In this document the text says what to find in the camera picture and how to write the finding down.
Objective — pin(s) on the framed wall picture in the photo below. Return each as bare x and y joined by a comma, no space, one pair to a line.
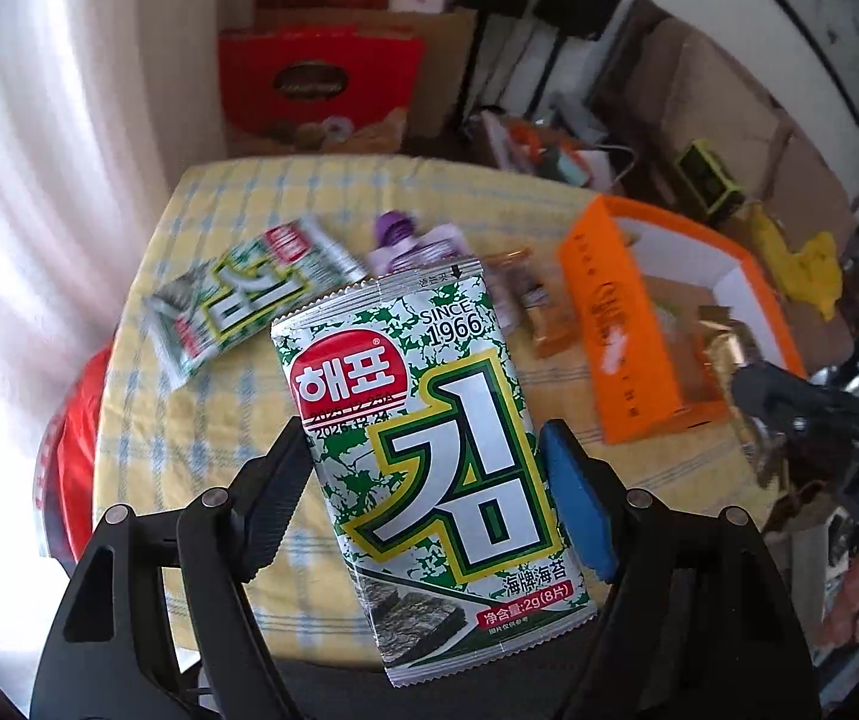
812,7

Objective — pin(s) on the brown sofa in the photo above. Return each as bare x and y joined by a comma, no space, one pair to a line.
722,90

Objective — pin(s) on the red gift box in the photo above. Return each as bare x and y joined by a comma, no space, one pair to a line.
309,90

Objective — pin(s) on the green white seaweed packet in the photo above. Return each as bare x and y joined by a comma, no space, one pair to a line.
437,465
234,300

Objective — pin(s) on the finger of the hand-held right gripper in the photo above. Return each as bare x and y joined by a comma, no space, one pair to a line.
789,401

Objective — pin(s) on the brown snack packet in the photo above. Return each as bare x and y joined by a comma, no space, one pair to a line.
542,315

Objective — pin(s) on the yellow plaid tablecloth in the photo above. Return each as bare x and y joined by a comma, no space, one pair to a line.
212,427

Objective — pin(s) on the yellow cloth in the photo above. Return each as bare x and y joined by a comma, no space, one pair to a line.
804,270

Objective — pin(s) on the brown cardboard box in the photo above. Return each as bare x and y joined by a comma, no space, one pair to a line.
444,60

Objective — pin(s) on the green black device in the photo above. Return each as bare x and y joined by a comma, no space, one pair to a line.
708,176

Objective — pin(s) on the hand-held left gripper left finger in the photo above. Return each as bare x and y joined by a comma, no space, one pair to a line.
279,487

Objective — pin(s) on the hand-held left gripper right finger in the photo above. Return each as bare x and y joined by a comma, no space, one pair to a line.
576,495

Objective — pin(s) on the purple drink pouch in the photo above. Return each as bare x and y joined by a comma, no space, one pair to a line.
393,236

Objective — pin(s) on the orange cardboard box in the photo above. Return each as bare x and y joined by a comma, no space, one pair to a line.
617,315

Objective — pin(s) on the white curtain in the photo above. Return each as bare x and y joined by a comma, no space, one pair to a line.
62,165

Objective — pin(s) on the red plastic bag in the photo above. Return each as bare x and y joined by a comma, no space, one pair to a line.
73,457

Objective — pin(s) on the gold snack packet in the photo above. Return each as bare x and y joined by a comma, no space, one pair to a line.
722,337

